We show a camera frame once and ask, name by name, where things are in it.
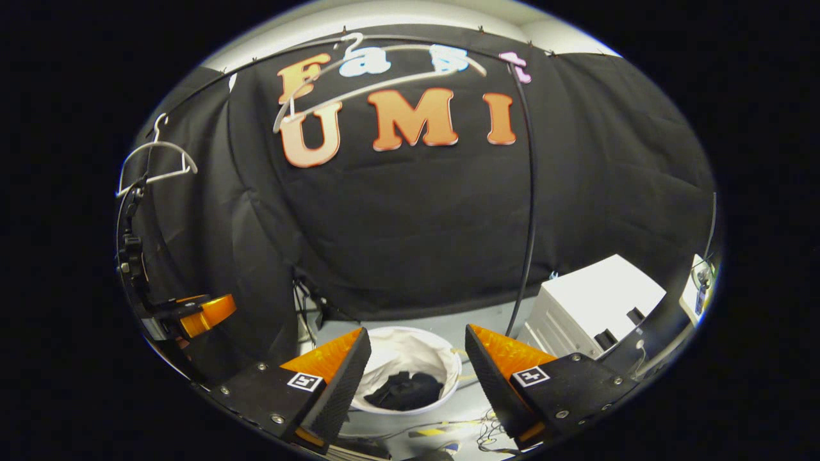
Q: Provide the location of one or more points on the white laundry hamper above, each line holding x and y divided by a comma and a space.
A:
410, 349

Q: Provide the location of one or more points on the white side table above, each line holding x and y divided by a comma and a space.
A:
695, 275

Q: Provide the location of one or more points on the black frame bar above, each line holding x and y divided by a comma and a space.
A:
660, 326

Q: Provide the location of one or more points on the black jacket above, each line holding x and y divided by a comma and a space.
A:
407, 390

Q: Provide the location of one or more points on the white box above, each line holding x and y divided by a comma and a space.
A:
596, 301

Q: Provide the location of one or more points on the white plastic hanger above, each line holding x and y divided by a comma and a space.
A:
346, 96
160, 145

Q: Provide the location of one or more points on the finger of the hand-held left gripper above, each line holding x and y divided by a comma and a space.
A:
211, 314
179, 308

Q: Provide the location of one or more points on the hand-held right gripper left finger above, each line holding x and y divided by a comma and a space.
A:
343, 390

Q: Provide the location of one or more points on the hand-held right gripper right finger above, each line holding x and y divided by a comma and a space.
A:
490, 390

